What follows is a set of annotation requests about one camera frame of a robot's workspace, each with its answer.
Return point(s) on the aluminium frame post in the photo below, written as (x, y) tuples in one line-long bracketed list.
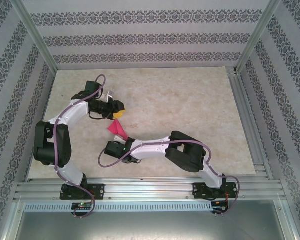
[(257, 37), (37, 37)]

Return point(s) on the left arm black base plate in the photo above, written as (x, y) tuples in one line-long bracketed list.
[(100, 190)]

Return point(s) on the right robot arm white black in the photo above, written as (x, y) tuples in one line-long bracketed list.
[(152, 150)]

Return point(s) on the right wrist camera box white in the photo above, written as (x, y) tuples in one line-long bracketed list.
[(119, 138)]

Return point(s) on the aluminium mounting rail beam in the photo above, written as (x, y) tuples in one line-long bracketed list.
[(152, 187)]

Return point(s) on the grey metal sheet panel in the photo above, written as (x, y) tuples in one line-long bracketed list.
[(150, 225)]

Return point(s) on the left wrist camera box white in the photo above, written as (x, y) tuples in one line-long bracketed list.
[(110, 95)]

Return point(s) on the pink square paper sheet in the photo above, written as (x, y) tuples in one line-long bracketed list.
[(117, 128)]

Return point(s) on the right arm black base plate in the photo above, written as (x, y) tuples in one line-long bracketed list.
[(197, 190)]

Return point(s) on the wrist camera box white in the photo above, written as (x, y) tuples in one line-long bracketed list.
[(110, 95), (119, 138)]

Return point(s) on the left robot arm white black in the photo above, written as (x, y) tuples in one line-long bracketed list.
[(75, 112)]

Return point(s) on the aluminium lower frame strut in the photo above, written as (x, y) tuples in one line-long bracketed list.
[(288, 220), (11, 220)]

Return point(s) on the aluminium side rail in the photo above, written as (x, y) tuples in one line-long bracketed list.
[(243, 105)]

